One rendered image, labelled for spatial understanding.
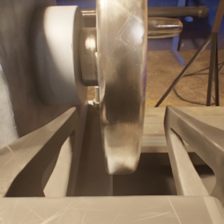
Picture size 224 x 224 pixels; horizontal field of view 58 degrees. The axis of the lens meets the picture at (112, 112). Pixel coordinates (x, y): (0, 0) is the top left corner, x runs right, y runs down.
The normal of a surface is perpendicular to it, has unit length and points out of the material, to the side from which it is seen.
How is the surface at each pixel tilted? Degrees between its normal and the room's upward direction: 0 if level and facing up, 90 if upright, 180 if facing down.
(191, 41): 90
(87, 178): 0
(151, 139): 48
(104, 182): 0
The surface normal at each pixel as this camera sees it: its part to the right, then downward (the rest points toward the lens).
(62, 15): -0.02, -0.47
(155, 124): -0.02, -0.80
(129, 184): 0.22, -0.70
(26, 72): 1.00, -0.02
